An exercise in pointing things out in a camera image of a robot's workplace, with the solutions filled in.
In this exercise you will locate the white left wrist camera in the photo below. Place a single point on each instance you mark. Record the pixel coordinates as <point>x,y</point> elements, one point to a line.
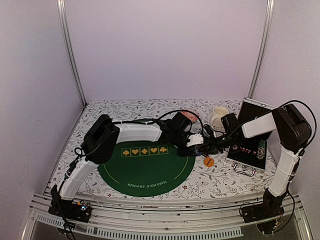
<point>195,139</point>

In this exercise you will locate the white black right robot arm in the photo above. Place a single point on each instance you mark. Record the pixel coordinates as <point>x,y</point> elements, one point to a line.
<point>294,132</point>

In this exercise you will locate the green chip stack in case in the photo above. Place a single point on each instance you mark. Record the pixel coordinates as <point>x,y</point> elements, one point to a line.
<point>261,149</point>

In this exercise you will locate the cream ceramic mug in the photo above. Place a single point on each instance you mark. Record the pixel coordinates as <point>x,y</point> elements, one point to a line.
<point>216,118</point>

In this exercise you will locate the left aluminium frame post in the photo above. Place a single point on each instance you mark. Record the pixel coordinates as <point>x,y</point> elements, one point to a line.
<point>61,7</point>

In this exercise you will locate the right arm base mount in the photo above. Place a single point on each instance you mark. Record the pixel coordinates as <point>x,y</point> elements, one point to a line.
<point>269,217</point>

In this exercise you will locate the aluminium frame post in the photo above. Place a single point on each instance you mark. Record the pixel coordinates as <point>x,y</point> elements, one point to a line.
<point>267,24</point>
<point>61,7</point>

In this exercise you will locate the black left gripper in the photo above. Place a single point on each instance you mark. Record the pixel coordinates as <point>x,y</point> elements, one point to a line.
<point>186,152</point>

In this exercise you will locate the red patterned small bowl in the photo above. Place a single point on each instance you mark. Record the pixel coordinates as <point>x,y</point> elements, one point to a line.
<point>191,114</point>

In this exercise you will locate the aluminium front rail frame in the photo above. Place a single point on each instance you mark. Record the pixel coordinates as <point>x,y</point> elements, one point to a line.
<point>198,219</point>

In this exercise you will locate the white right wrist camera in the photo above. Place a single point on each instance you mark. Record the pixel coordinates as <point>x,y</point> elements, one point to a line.
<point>209,131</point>

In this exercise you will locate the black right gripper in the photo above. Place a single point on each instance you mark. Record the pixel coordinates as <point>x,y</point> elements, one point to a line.
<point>212,148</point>

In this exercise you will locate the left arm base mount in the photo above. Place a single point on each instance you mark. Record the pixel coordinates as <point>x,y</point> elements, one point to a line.
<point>79,211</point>

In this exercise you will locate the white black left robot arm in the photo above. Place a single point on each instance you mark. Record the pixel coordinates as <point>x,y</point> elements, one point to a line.
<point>100,141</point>

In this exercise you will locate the blue round blind button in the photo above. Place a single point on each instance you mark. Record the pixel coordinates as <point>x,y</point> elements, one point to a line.
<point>197,151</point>

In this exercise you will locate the orange round blind button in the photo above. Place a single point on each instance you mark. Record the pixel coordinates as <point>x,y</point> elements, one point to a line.
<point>208,162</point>

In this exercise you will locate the round green poker mat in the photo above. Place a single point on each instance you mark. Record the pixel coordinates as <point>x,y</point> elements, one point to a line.
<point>146,169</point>

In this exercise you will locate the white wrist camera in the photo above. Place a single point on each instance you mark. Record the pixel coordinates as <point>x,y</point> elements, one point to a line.
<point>209,131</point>
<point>195,139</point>

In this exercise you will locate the floral white tablecloth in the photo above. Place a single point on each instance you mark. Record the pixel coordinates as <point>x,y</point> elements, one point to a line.
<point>218,181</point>

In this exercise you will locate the right aluminium frame post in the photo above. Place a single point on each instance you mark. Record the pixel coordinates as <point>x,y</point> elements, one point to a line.
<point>267,24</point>

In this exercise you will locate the aluminium poker chip case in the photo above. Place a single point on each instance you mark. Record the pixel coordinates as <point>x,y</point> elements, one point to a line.
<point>245,161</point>

